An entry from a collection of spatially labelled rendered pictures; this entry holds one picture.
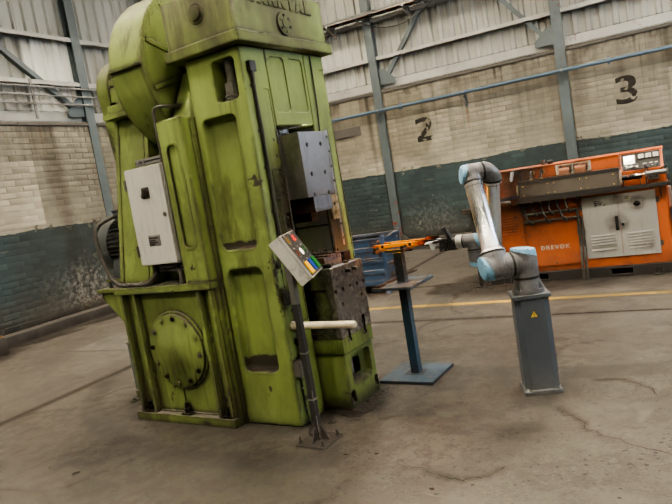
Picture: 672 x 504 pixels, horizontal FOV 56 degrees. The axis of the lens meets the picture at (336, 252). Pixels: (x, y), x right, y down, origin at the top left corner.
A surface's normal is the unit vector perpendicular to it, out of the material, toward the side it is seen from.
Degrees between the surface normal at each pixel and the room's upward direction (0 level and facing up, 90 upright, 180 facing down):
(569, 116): 90
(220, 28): 90
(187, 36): 90
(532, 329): 90
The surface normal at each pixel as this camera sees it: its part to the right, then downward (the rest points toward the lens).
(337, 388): -0.53, 0.17
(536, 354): -0.12, 0.13
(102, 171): 0.88, -0.10
